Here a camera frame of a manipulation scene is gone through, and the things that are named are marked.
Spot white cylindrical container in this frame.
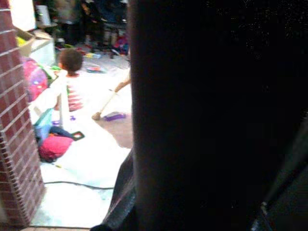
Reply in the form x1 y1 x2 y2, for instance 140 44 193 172
36 4 51 26

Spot flat purple toy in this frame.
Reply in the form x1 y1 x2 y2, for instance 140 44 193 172
102 113 127 122

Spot white storage box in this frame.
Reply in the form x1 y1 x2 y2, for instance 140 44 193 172
31 36 55 67

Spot open cardboard box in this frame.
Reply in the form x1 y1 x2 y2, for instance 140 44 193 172
15 27 36 57

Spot teal toy box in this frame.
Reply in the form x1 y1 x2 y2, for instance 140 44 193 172
33 108 53 142

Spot black floor cable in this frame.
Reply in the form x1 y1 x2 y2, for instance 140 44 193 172
43 180 115 190

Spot pink purple bag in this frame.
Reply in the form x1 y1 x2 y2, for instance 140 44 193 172
23 57 49 103

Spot standing person in dark clothes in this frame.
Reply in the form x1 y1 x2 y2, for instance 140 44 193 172
56 0 81 46

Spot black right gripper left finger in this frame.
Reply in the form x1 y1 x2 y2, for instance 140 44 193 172
90 148 137 231

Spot child in red striped shirt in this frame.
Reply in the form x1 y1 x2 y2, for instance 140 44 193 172
54 48 85 113

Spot white plastic toddler chair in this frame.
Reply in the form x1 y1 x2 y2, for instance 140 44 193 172
33 71 68 128

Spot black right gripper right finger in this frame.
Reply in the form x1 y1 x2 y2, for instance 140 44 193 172
251 168 308 231

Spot dark blue cloth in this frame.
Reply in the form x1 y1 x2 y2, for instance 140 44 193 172
49 125 73 139

